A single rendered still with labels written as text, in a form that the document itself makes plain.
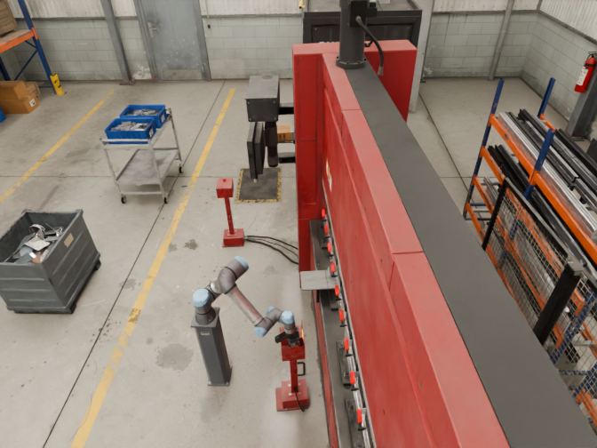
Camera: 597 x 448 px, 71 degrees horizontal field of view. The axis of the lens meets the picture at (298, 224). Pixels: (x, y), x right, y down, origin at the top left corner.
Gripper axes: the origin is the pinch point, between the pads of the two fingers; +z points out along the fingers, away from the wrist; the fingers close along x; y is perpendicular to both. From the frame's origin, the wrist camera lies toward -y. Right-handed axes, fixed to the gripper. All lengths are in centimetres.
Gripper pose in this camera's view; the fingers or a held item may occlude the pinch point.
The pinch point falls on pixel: (290, 348)
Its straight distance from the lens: 296.4
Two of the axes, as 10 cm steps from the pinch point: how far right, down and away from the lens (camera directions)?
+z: 1.1, 7.8, 6.2
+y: 9.9, -1.4, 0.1
